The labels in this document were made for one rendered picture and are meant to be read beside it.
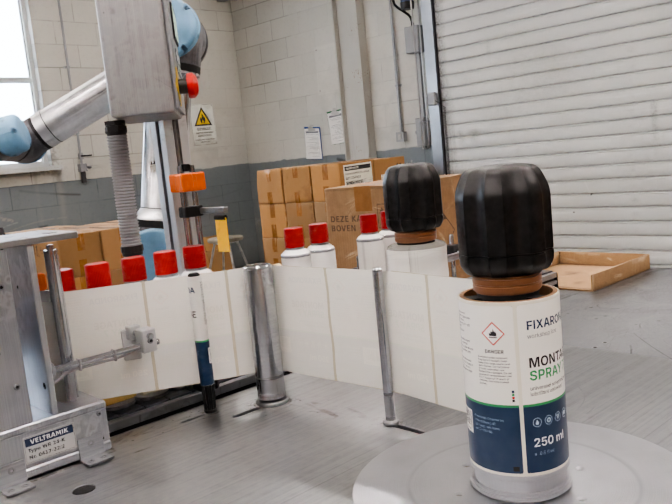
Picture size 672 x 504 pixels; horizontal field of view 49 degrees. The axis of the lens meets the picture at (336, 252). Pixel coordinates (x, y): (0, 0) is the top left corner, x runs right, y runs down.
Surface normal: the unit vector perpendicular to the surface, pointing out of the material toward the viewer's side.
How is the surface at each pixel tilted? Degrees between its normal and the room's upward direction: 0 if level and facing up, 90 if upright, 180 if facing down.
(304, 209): 89
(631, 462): 0
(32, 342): 90
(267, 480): 0
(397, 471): 0
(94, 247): 90
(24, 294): 90
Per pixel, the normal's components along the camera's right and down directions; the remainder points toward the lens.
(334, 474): -0.10, -0.99
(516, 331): -0.13, 0.14
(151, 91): 0.14, 0.11
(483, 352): -0.70, 0.16
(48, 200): 0.71, 0.02
